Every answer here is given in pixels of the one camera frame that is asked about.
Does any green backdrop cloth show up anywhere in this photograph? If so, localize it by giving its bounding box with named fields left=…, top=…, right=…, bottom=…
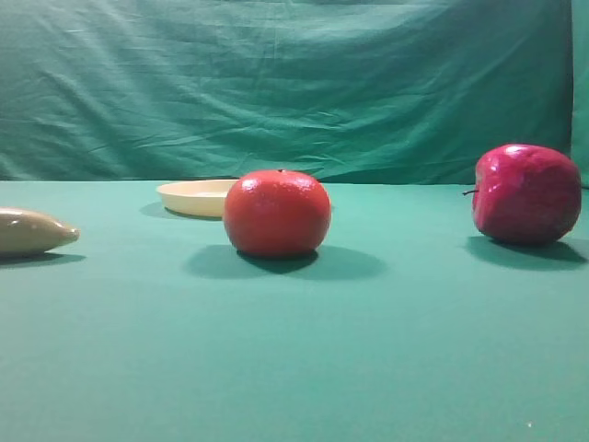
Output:
left=1, top=1, right=588, bottom=184

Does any red apple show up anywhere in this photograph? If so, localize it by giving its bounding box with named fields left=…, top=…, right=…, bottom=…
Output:
left=465, top=144, right=582, bottom=246

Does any yellow banana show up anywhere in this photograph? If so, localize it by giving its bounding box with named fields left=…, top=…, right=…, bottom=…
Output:
left=1, top=207, right=80, bottom=258

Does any orange tangerine fruit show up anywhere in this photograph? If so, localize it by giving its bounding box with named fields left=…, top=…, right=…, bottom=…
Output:
left=223, top=169, right=331, bottom=258

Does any yellow plastic plate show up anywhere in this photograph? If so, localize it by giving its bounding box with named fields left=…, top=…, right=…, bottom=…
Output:
left=156, top=179, right=237, bottom=217

